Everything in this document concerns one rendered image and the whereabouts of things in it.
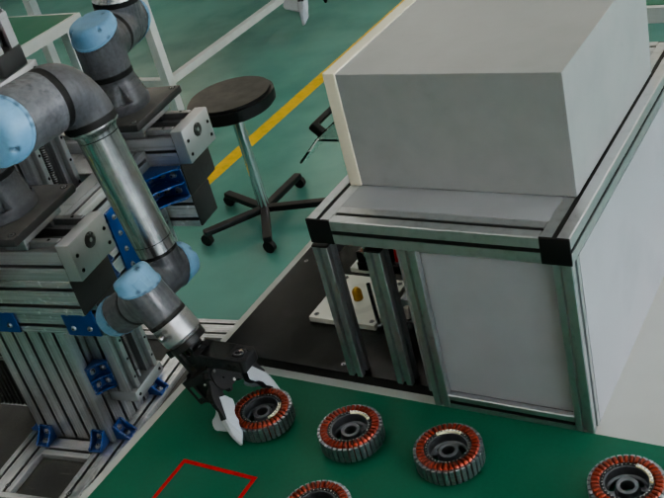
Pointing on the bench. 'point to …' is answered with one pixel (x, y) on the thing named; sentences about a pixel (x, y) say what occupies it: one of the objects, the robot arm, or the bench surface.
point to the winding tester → (488, 93)
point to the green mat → (177, 429)
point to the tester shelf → (488, 206)
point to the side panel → (505, 337)
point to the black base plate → (300, 296)
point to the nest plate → (354, 304)
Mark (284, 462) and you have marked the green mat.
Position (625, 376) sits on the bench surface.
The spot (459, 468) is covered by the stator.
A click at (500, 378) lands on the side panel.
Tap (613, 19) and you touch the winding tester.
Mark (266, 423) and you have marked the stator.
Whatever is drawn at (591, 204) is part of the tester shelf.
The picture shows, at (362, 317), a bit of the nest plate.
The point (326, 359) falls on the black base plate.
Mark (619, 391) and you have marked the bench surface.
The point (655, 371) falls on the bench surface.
